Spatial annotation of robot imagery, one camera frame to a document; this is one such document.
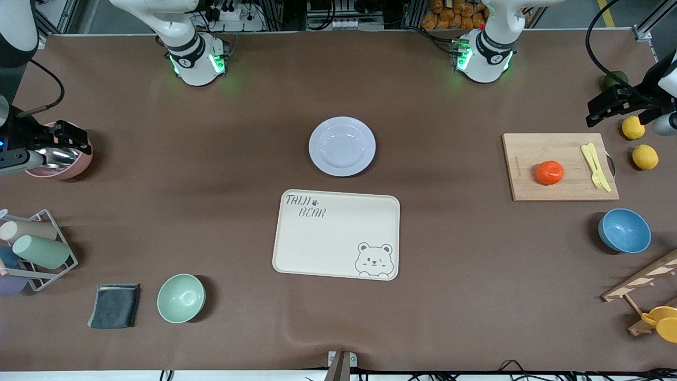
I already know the orange fruit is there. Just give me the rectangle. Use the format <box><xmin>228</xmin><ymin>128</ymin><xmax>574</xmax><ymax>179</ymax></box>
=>
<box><xmin>536</xmin><ymin>160</ymin><xmax>565</xmax><ymax>186</ymax></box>

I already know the white round plate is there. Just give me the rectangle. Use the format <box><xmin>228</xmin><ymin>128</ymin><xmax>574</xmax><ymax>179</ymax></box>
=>
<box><xmin>309</xmin><ymin>116</ymin><xmax>377</xmax><ymax>177</ymax></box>

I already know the pink bowl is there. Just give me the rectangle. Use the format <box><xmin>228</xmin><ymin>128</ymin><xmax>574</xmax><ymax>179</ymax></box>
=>
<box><xmin>24</xmin><ymin>122</ymin><xmax>94</xmax><ymax>180</ymax></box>

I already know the dark green round fruit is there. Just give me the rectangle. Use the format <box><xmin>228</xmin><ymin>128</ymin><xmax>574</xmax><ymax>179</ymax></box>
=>
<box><xmin>603</xmin><ymin>70</ymin><xmax>629</xmax><ymax>90</ymax></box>

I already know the shiny metal scoop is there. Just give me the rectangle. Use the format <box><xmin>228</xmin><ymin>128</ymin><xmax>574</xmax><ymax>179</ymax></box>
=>
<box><xmin>32</xmin><ymin>147</ymin><xmax>80</xmax><ymax>170</ymax></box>

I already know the yellow lemon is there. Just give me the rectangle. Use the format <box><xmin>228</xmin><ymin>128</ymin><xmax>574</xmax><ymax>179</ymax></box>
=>
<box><xmin>632</xmin><ymin>144</ymin><xmax>660</xmax><ymax>170</ymax></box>
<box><xmin>621</xmin><ymin>115</ymin><xmax>646</xmax><ymax>140</ymax></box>

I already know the yellow plastic fork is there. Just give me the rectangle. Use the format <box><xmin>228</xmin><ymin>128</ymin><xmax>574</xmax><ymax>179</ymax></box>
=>
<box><xmin>581</xmin><ymin>144</ymin><xmax>605</xmax><ymax>190</ymax></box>

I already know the yellow plastic knife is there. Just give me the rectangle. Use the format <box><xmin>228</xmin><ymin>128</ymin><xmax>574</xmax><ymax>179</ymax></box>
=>
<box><xmin>587</xmin><ymin>143</ymin><xmax>612</xmax><ymax>193</ymax></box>

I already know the wooden cutting board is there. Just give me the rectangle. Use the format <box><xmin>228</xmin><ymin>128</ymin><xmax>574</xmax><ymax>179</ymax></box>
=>
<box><xmin>502</xmin><ymin>133</ymin><xmax>620</xmax><ymax>202</ymax></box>

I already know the beige cup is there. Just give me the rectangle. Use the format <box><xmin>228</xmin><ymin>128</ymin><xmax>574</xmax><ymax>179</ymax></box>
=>
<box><xmin>0</xmin><ymin>220</ymin><xmax>58</xmax><ymax>244</ymax></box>

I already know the green cup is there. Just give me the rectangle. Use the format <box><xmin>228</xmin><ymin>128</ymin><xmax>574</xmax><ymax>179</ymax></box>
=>
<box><xmin>12</xmin><ymin>234</ymin><xmax>71</xmax><ymax>270</ymax></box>

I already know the blue bowl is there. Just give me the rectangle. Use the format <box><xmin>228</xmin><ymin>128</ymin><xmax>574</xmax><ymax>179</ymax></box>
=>
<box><xmin>598</xmin><ymin>208</ymin><xmax>652</xmax><ymax>254</ymax></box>

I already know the blue cup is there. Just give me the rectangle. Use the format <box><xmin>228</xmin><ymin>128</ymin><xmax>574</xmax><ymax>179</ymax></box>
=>
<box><xmin>0</xmin><ymin>245</ymin><xmax>22</xmax><ymax>269</ymax></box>

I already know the purple cup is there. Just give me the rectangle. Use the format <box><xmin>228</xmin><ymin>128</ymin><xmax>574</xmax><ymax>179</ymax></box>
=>
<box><xmin>0</xmin><ymin>273</ymin><xmax>30</xmax><ymax>296</ymax></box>

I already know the dark grey folded cloth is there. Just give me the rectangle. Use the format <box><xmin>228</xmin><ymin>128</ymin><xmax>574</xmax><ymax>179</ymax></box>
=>
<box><xmin>87</xmin><ymin>284</ymin><xmax>141</xmax><ymax>330</ymax></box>

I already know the wooden rack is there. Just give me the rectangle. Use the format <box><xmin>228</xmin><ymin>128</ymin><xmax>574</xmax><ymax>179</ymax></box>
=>
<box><xmin>601</xmin><ymin>249</ymin><xmax>677</xmax><ymax>337</ymax></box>

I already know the pile of orange buns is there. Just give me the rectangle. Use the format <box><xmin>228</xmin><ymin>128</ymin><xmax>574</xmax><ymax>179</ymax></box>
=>
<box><xmin>422</xmin><ymin>0</ymin><xmax>490</xmax><ymax>30</ymax></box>

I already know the light green bowl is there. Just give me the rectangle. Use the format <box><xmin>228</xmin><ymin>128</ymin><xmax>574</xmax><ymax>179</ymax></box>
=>
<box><xmin>157</xmin><ymin>273</ymin><xmax>206</xmax><ymax>324</ymax></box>

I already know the white power strip with plugs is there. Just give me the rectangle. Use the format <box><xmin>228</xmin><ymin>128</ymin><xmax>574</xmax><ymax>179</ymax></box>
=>
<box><xmin>209</xmin><ymin>4</ymin><xmax>265</xmax><ymax>31</ymax></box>

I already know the yellow plastic cup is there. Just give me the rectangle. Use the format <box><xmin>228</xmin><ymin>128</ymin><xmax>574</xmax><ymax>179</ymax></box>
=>
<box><xmin>641</xmin><ymin>305</ymin><xmax>677</xmax><ymax>343</ymax></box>

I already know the white empty power strip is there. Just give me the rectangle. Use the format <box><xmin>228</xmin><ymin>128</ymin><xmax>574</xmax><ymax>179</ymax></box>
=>
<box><xmin>332</xmin><ymin>19</ymin><xmax>385</xmax><ymax>30</ymax></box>

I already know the cream tray with bear print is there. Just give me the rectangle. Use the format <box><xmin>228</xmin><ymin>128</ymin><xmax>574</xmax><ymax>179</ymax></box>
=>
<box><xmin>272</xmin><ymin>189</ymin><xmax>400</xmax><ymax>281</ymax></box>

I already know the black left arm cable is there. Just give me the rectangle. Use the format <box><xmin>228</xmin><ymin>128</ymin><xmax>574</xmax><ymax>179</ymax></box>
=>
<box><xmin>584</xmin><ymin>0</ymin><xmax>652</xmax><ymax>102</ymax></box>

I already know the grey wire cup rack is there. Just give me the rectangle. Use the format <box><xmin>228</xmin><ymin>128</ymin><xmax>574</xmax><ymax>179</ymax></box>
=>
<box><xmin>0</xmin><ymin>209</ymin><xmax>79</xmax><ymax>292</ymax></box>

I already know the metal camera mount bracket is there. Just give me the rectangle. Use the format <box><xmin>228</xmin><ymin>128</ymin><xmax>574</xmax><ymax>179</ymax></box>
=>
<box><xmin>324</xmin><ymin>350</ymin><xmax>358</xmax><ymax>381</ymax></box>

